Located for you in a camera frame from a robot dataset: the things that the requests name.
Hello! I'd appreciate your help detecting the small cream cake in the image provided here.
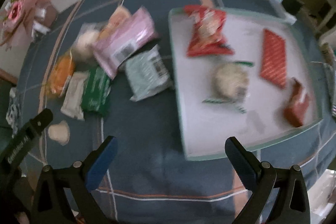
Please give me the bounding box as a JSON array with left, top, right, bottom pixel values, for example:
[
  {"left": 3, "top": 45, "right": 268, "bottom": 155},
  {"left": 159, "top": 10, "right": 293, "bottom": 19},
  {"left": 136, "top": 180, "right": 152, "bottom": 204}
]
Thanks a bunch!
[{"left": 48, "top": 121, "right": 70, "bottom": 145}]

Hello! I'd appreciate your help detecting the white grey snack packet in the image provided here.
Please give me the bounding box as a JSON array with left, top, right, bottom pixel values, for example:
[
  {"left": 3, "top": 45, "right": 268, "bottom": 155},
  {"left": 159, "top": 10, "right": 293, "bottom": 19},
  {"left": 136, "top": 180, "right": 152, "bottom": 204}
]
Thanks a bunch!
[{"left": 60, "top": 72, "right": 89, "bottom": 121}]

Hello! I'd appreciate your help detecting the dark green snack packet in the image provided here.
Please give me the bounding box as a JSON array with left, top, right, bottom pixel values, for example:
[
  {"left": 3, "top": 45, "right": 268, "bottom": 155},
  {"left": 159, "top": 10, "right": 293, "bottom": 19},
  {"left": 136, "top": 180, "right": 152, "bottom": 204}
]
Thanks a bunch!
[{"left": 81, "top": 67, "right": 111, "bottom": 116}]

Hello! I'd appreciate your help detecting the dark red wafer packet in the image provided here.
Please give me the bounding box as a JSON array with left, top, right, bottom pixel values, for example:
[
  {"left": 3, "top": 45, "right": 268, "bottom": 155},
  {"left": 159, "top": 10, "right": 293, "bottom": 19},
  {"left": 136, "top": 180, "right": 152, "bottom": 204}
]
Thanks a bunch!
[{"left": 283, "top": 78, "right": 310, "bottom": 127}]

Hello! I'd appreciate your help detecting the green edged round cake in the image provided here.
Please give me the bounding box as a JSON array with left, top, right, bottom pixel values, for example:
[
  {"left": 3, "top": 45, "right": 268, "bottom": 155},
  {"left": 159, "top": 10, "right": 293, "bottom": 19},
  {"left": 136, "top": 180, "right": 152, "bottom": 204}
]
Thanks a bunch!
[{"left": 202, "top": 60, "right": 255, "bottom": 114}]

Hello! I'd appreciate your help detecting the orange soft bread packet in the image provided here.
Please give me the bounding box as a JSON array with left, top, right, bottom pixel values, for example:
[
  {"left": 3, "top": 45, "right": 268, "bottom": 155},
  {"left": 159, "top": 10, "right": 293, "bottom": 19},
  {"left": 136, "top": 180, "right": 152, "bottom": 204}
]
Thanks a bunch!
[{"left": 46, "top": 50, "right": 75, "bottom": 98}]

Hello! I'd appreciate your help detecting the pale green snack packet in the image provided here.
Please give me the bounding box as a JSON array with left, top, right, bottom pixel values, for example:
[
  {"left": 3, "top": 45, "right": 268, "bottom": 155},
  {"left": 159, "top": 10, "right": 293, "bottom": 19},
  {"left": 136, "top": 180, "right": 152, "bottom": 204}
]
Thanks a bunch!
[{"left": 125, "top": 45, "right": 173, "bottom": 102}]

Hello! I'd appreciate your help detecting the red patterned packet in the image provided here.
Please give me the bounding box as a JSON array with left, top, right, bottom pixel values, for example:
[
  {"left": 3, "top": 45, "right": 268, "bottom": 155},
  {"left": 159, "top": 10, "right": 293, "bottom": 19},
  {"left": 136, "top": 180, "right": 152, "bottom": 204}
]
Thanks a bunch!
[{"left": 260, "top": 29, "right": 287, "bottom": 89}]

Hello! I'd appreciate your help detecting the red peanut snack bag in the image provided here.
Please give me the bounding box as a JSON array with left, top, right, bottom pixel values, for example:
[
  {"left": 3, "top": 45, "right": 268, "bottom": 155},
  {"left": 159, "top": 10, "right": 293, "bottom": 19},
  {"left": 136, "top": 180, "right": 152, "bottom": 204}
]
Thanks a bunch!
[{"left": 183, "top": 5, "right": 235, "bottom": 57}]

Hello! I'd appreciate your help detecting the crumpled patterned paper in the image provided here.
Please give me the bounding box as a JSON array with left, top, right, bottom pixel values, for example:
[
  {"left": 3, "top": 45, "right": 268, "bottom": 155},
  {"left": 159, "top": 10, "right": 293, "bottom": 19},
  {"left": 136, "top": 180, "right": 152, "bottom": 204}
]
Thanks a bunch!
[{"left": 6, "top": 88, "right": 21, "bottom": 136}]

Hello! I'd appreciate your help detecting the blue plaid tablecloth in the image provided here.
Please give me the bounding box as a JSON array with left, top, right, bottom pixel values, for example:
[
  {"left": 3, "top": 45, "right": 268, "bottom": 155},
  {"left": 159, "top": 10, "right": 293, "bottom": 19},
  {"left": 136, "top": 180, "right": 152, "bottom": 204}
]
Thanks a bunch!
[{"left": 15, "top": 0, "right": 336, "bottom": 224}]

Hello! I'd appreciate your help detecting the teal rimmed white tray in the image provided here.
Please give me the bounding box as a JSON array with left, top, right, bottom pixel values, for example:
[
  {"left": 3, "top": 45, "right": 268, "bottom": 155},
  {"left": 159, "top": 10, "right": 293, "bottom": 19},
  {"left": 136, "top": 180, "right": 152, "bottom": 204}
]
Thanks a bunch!
[{"left": 169, "top": 9, "right": 322, "bottom": 161}]

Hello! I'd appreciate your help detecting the clear wrapped white bun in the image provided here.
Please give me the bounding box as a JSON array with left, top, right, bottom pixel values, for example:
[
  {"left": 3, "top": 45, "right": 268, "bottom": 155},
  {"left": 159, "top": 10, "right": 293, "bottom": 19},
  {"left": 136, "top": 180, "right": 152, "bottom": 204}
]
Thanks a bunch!
[{"left": 71, "top": 22, "right": 105, "bottom": 65}]

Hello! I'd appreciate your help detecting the pink snack packet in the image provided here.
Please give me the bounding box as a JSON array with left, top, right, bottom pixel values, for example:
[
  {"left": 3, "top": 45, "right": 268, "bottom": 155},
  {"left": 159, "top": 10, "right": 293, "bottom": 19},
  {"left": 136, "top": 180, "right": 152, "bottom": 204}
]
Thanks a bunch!
[{"left": 92, "top": 6, "right": 158, "bottom": 79}]

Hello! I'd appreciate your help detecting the pink paper flower bouquet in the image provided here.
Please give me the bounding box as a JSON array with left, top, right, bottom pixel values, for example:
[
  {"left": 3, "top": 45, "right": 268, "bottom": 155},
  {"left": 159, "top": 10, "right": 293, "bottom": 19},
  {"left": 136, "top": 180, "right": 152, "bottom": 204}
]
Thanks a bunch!
[{"left": 1, "top": 0, "right": 58, "bottom": 49}]

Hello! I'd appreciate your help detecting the beige toast bread packet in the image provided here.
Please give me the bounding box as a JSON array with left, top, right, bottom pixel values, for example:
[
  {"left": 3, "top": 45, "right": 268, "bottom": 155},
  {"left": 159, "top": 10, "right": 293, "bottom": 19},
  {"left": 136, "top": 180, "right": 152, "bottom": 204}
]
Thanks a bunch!
[{"left": 98, "top": 6, "right": 131, "bottom": 39}]

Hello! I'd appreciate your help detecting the white power strip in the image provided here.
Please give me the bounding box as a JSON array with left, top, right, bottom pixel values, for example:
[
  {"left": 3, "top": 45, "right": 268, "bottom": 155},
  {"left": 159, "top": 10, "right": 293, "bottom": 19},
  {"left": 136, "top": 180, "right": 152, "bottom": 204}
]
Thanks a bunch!
[{"left": 268, "top": 0, "right": 297, "bottom": 25}]

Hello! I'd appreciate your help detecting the black power adapter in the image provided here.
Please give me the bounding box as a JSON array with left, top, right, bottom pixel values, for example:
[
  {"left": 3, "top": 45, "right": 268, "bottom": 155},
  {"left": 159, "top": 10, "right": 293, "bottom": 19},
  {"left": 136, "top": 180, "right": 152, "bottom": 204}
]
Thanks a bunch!
[{"left": 282, "top": 0, "right": 304, "bottom": 15}]

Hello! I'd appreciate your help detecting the white lattice shelf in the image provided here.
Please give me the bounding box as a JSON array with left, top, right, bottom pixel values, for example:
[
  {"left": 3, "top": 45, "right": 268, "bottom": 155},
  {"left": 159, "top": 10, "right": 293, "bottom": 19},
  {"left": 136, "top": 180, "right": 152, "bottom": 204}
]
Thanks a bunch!
[{"left": 301, "top": 0, "right": 335, "bottom": 43}]

